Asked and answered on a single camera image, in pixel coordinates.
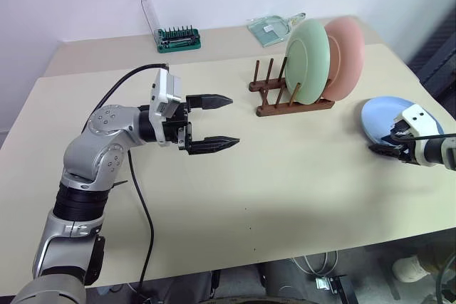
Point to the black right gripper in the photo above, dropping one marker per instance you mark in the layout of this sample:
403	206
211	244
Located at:
407	154

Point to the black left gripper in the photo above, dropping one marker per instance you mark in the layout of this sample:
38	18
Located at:
176	122

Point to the blue plate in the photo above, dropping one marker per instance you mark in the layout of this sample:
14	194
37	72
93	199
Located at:
377	119

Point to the pink plate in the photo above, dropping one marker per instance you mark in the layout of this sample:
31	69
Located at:
351	55

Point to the green plate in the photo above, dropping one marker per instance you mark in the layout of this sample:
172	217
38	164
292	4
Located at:
308	62

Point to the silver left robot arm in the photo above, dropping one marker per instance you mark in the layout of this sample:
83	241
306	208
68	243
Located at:
103	140

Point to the wooden dish rack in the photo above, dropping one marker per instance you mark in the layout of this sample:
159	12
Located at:
285	109

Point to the green screwdriver bit case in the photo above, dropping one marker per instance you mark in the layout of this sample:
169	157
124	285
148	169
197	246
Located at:
180	42

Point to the dark ribbed object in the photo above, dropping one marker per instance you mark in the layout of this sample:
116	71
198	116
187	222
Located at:
440	65

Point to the olive trouser leg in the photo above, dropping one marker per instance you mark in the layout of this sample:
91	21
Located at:
440	257

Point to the white shoe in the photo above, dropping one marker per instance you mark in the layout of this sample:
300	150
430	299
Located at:
409	269

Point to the grey rounded shape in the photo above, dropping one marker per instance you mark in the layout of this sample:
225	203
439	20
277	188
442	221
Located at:
283	279

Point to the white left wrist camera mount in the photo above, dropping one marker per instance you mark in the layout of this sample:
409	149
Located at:
162	104

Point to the small metal bracket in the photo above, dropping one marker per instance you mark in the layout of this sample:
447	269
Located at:
329	282

